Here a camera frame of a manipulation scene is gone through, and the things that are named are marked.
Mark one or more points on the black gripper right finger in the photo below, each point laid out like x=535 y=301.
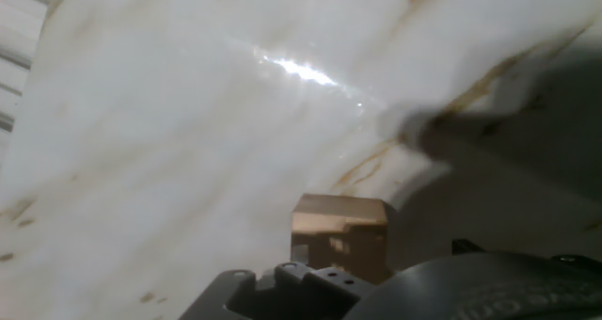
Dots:
x=463 y=246

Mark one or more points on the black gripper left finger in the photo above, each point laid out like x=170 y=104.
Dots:
x=301 y=296

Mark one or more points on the large wooden cube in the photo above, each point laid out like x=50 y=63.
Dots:
x=338 y=212

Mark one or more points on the marble pattern table sheet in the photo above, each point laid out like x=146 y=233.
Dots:
x=188 y=122

